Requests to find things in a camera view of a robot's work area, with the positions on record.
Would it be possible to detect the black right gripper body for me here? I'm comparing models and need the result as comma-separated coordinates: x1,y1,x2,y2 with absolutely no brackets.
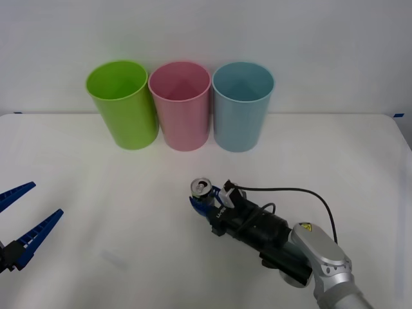
208,200,262,241

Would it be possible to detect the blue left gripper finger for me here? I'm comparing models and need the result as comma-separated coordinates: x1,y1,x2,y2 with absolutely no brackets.
5,209,64,272
0,182,37,214

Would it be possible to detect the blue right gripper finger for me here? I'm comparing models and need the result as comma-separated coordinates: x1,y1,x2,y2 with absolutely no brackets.
211,184,225,209
188,195,227,238

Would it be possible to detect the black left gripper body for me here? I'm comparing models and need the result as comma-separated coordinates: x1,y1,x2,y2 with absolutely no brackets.
0,241,8,274

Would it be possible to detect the silver drink can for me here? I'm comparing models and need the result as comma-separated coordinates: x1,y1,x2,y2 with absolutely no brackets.
189,177,216,210

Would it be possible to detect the pale blue plastic bin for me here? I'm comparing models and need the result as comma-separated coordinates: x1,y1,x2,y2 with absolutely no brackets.
211,61,276,153

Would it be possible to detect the pink plastic bin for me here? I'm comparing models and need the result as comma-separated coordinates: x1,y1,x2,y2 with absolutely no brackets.
147,61,212,152

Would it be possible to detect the green plastic bin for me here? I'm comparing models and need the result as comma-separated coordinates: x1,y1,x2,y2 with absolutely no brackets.
85,60,160,151

